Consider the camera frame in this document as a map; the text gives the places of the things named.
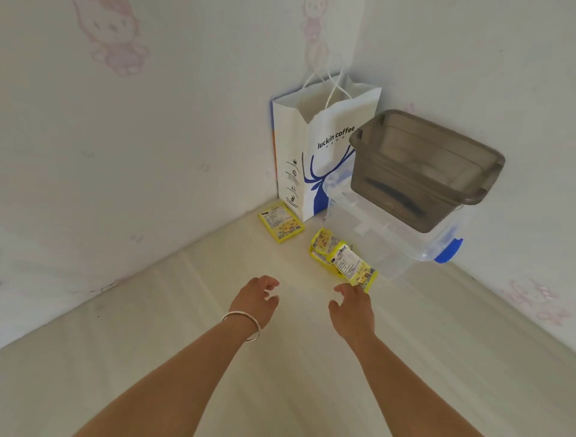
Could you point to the clear plastic storage box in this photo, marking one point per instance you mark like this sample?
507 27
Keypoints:
373 243

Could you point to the grey translucent plastic box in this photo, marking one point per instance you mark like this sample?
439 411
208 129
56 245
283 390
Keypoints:
405 193

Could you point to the white paper bag blue deer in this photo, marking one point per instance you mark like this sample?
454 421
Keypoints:
292 148

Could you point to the person's right hand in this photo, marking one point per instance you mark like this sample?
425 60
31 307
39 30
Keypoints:
355 315

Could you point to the person's left hand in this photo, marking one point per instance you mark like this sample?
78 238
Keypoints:
254 301

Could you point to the person's right forearm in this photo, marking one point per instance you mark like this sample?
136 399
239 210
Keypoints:
414 391

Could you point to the light wooden table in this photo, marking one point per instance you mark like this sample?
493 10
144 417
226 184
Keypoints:
450 360

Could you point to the person's left forearm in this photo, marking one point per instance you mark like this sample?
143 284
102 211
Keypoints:
171 387

